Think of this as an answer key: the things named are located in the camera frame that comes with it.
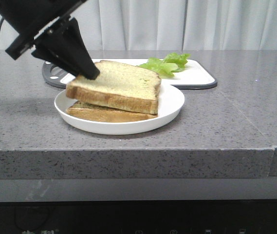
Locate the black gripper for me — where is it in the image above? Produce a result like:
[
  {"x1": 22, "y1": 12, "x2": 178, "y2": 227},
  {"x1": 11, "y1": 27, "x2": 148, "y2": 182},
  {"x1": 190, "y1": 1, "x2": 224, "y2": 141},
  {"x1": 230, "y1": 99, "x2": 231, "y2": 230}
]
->
[{"x1": 0, "y1": 0, "x2": 100, "y2": 79}]

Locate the bread slice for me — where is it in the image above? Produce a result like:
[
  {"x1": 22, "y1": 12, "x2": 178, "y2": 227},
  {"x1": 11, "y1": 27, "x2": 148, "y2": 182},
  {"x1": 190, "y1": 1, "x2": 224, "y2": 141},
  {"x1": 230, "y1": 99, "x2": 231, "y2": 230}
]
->
[
  {"x1": 66, "y1": 101, "x2": 158, "y2": 123},
  {"x1": 65, "y1": 60, "x2": 161, "y2": 115}
]

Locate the green lettuce leaf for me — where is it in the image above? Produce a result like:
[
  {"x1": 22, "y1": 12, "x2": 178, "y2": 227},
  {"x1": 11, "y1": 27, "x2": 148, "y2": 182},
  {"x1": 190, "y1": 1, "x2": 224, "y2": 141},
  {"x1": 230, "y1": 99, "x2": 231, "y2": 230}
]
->
[{"x1": 139, "y1": 52, "x2": 190, "y2": 78}]

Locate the grey curtain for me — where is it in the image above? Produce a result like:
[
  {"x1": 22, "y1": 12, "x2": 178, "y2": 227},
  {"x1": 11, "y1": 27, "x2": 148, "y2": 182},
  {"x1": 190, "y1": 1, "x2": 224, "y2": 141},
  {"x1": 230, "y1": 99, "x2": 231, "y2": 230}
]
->
[{"x1": 0, "y1": 0, "x2": 277, "y2": 51}]

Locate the white round plate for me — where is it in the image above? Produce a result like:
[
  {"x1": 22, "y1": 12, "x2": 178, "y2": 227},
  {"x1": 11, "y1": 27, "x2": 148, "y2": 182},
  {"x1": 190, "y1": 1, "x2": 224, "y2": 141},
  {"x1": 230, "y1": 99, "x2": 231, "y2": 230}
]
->
[{"x1": 54, "y1": 84, "x2": 185, "y2": 135}]

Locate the white cutting board grey rim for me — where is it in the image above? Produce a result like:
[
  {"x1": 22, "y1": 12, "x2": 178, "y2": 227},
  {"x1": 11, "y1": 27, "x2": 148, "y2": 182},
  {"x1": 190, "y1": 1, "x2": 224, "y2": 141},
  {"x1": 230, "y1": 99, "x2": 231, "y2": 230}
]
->
[{"x1": 42, "y1": 59, "x2": 218, "y2": 90}]

